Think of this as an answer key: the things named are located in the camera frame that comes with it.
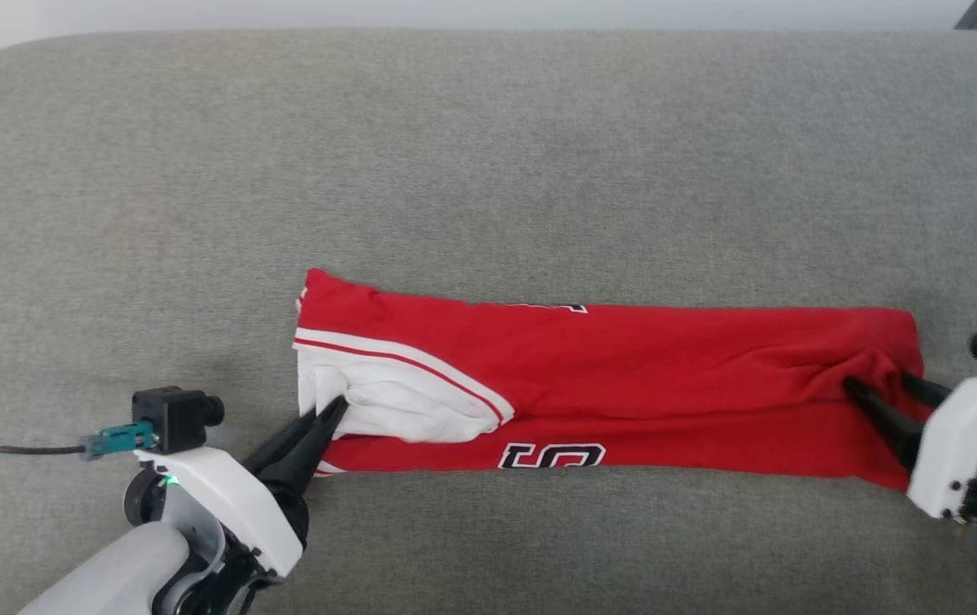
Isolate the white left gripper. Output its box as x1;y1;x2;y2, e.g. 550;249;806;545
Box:
124;394;350;615

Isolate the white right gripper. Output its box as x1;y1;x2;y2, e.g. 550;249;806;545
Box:
842;368;977;522

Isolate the red and white jersey garment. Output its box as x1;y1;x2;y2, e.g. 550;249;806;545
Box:
294;267;933;492

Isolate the teal cable connector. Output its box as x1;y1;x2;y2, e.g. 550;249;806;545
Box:
81;422;155;461

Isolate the grey fabric sofa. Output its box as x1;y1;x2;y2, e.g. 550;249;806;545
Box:
0;28;977;615

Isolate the thin black and white cable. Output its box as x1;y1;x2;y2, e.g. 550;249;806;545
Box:
0;439;88;456

